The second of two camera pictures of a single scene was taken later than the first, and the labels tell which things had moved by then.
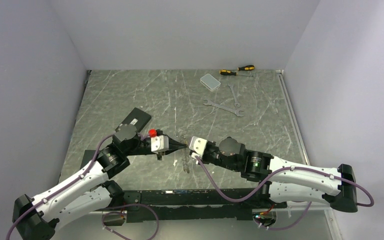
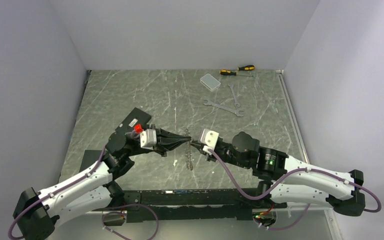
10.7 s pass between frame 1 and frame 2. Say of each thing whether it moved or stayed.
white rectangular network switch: stayed
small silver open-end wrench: stayed
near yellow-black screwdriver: stayed
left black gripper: moved
